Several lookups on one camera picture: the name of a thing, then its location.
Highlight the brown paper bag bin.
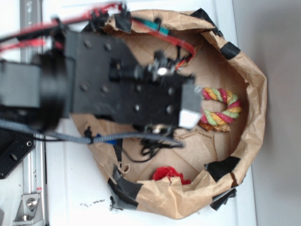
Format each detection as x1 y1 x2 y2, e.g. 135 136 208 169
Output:
89 9 267 219

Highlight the orange braided rope piece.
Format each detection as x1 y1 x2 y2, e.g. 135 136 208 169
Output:
198 121 231 133

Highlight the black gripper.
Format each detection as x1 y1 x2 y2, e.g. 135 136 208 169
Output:
109 51 202 129

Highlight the red crumpled cloth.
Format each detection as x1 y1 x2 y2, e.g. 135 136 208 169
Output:
152 166 191 185

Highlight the grey braided cable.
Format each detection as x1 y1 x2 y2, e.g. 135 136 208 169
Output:
0 119 184 149

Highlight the metal corner bracket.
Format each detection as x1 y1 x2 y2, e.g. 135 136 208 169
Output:
13 193 45 226

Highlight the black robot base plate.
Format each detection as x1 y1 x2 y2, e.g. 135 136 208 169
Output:
0 129 35 179

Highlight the aluminium extrusion rail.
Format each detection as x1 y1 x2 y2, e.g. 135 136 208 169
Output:
19 0 48 226

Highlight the red wire bundle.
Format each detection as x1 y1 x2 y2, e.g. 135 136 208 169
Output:
0 2 197 71

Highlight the multicolour twisted rope toy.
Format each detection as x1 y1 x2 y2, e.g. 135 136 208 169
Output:
198 87 242 125

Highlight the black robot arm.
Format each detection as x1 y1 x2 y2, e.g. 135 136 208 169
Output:
0 31 202 131

